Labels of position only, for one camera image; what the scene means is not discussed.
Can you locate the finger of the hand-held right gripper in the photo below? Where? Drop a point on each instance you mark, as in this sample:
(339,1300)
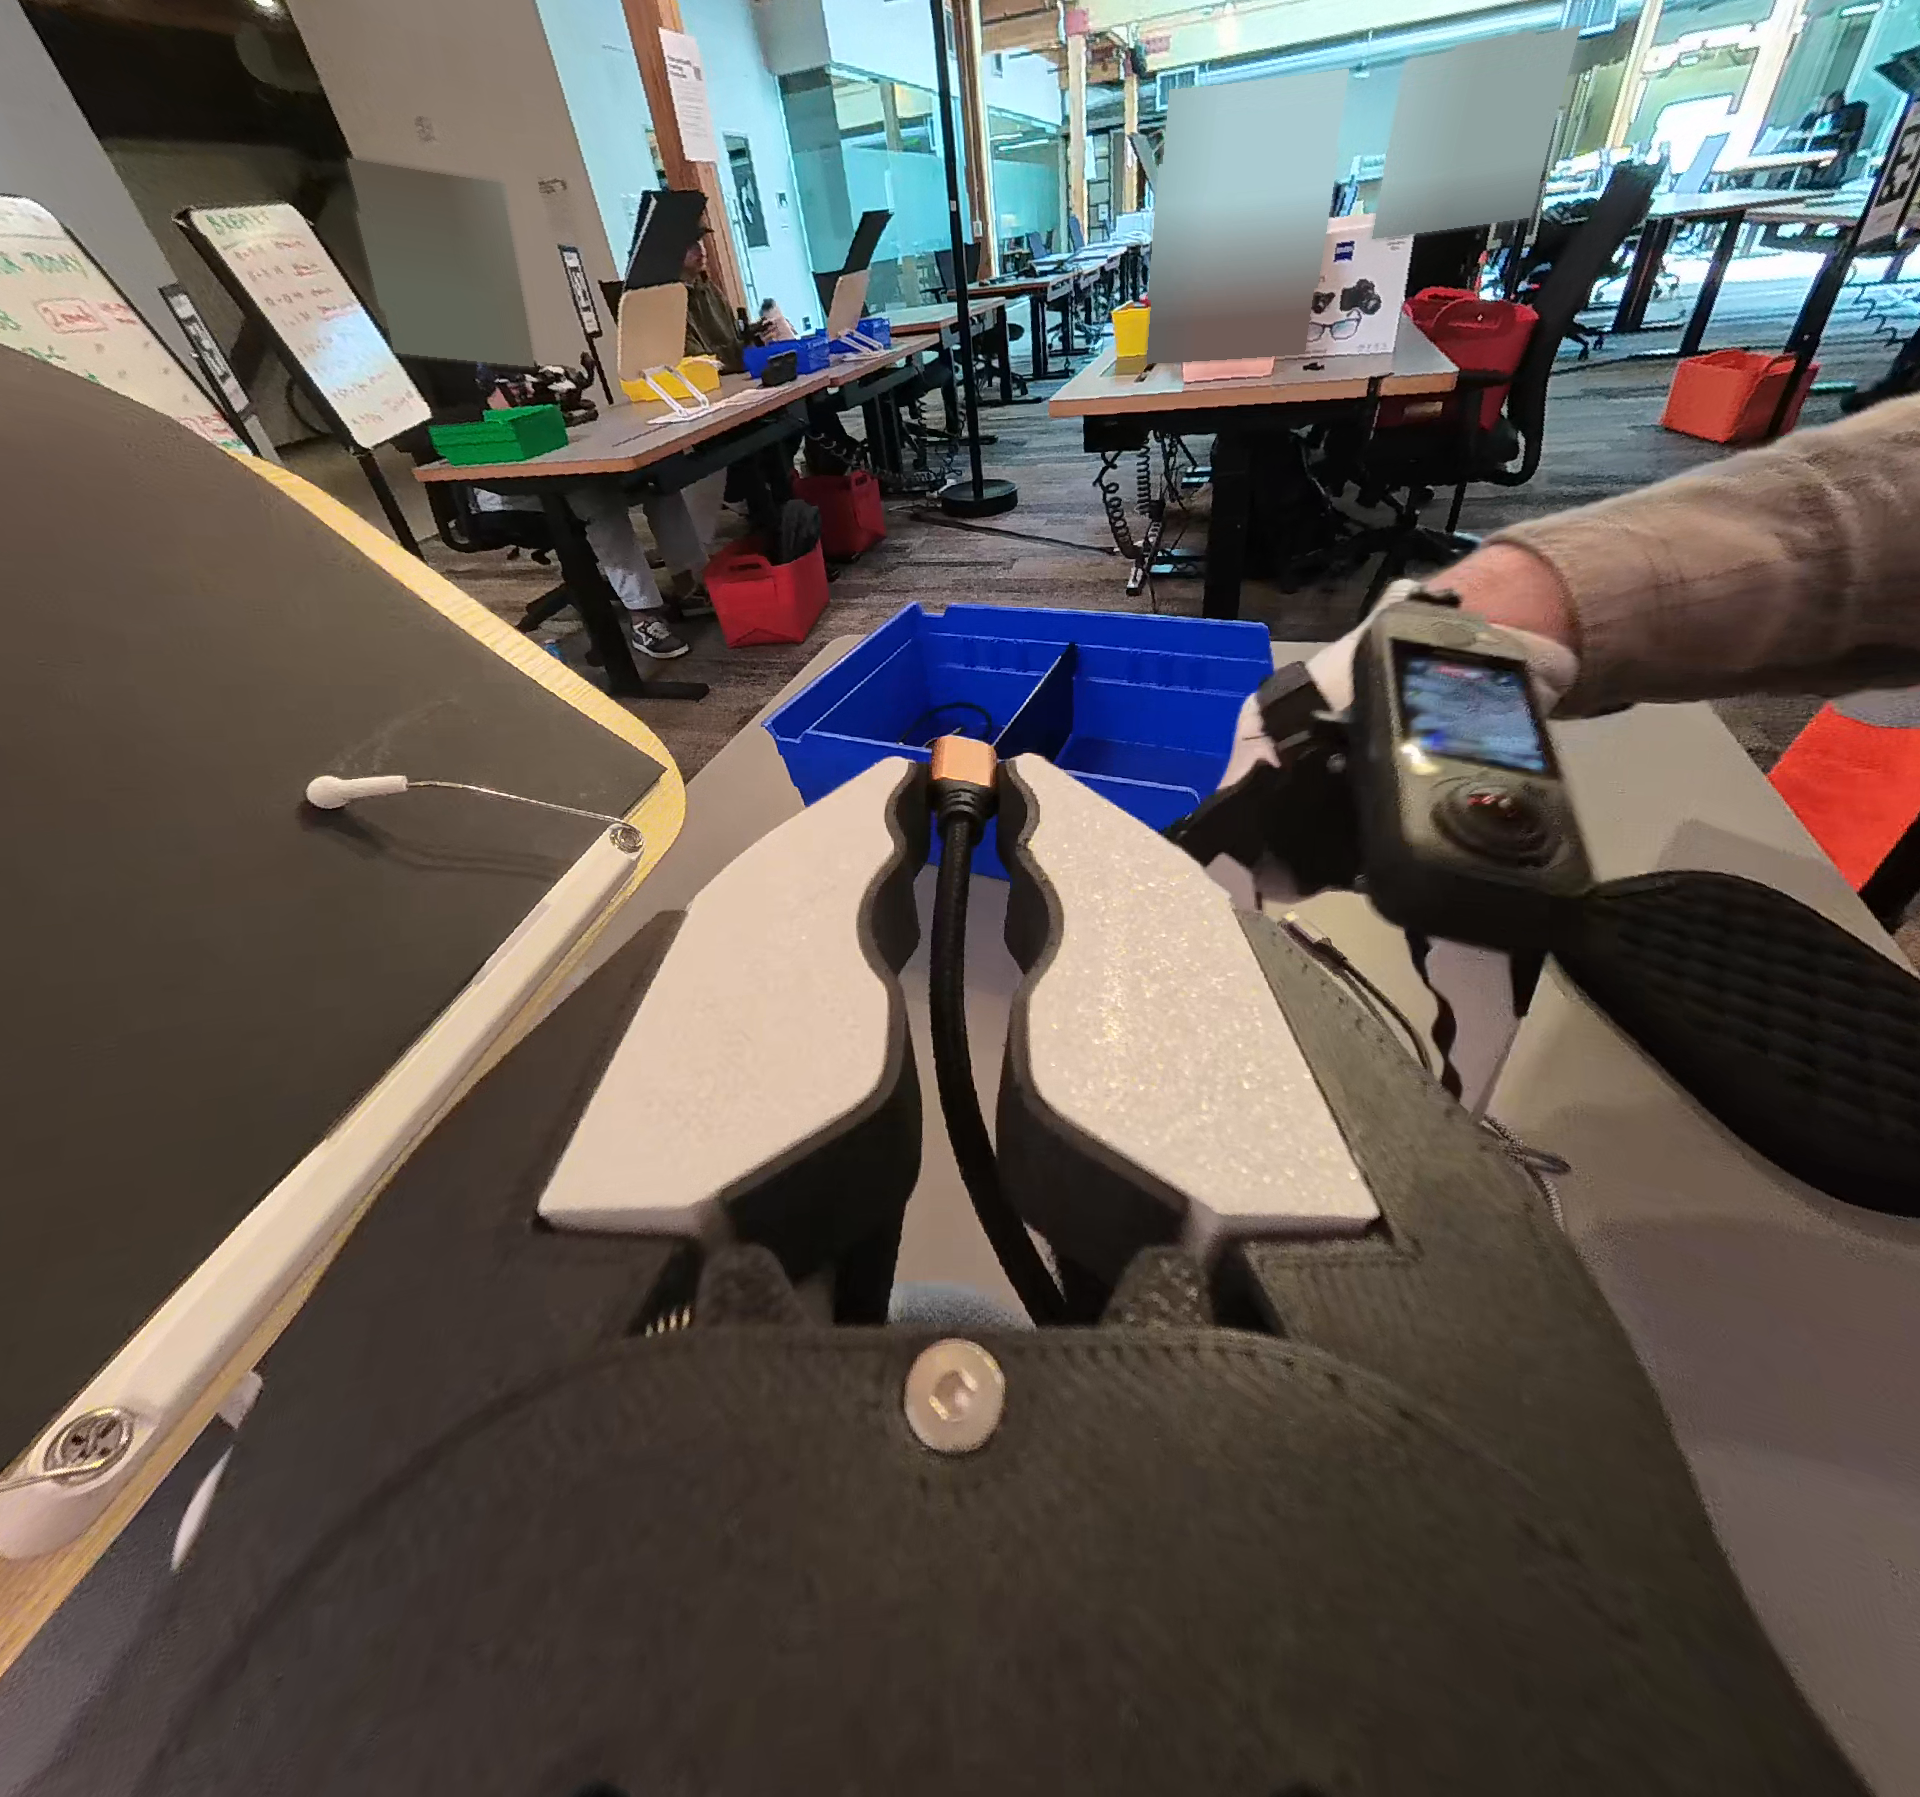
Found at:
(1257,885)
(1249,758)

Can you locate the red plastic object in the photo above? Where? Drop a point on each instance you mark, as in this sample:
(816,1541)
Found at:
(1855,790)

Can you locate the green plastic bin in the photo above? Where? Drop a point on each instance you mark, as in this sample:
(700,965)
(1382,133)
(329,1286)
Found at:
(504,435)

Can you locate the black office chair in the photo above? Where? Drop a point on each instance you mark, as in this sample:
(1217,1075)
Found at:
(1547,327)

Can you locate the blue plastic bin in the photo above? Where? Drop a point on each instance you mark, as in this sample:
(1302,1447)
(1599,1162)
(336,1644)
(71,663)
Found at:
(1142,685)

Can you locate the small blue bin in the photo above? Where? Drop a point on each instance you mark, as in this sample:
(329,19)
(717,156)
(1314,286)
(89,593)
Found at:
(811,350)

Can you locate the yellow plastic bin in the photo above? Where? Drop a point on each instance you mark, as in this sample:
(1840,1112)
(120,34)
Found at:
(676,381)
(1130,328)

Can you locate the white printed box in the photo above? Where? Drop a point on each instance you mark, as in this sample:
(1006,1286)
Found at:
(1359,291)

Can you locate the orange plastic bin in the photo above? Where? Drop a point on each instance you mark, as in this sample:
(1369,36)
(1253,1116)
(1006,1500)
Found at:
(1733,392)

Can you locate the whiteboard on stand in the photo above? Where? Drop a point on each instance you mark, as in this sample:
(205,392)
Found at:
(315,310)
(91,327)

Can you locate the black and white tag sign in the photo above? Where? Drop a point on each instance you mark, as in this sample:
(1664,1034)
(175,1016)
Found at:
(581,294)

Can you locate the person's right hand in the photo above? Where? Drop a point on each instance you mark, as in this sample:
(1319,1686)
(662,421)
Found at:
(1547,664)

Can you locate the person's right forearm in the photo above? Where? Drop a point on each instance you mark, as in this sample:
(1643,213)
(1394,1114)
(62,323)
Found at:
(1727,567)

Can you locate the black textured pad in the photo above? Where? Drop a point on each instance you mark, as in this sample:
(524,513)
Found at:
(1769,1032)

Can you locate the long wooden desk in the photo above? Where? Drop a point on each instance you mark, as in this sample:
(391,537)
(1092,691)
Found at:
(676,424)

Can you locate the red bag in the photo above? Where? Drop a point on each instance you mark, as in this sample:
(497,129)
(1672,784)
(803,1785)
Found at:
(766,596)
(849,513)

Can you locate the black bin divider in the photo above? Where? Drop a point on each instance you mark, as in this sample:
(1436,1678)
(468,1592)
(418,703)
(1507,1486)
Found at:
(1043,702)

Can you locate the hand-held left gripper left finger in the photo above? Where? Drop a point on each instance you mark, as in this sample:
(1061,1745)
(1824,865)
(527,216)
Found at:
(736,1061)

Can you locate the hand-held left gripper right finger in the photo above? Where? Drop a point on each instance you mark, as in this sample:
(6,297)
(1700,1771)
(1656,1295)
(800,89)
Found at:
(1185,1061)

